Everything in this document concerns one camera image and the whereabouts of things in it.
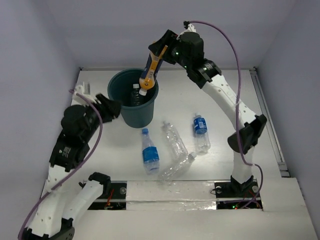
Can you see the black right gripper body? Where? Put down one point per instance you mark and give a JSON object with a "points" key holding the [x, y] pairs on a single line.
{"points": [[175, 54]]}

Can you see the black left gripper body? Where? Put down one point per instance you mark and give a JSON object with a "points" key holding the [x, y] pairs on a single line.
{"points": [[103, 107]]}

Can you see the orange yellow label bottle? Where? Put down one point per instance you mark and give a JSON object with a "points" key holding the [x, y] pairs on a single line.
{"points": [[147, 79]]}

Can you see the blue label white cap bottle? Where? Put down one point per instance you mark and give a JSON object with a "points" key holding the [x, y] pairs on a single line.
{"points": [[201, 134]]}

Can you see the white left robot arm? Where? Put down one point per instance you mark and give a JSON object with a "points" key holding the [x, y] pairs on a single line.
{"points": [[53, 217]]}

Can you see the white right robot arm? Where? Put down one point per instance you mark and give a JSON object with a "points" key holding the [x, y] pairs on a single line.
{"points": [[247, 124]]}

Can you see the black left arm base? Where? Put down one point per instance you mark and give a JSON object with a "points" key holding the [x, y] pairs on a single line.
{"points": [[114, 200]]}

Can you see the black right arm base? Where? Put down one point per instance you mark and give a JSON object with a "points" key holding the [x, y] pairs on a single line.
{"points": [[229, 199]]}

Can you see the dark green ribbed bin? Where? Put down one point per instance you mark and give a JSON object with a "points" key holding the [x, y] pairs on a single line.
{"points": [[120, 89]]}

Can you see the clear crushed bottle white cap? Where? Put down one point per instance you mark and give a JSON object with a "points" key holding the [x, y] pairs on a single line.
{"points": [[174, 140]]}

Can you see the clear bottle lying sideways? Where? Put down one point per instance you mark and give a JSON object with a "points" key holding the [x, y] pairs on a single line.
{"points": [[178, 168]]}

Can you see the silver foil tape strip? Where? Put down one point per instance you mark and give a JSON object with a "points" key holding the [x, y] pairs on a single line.
{"points": [[170, 196]]}

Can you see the aluminium rail on table edge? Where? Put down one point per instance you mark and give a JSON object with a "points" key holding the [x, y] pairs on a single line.
{"points": [[283, 169]]}

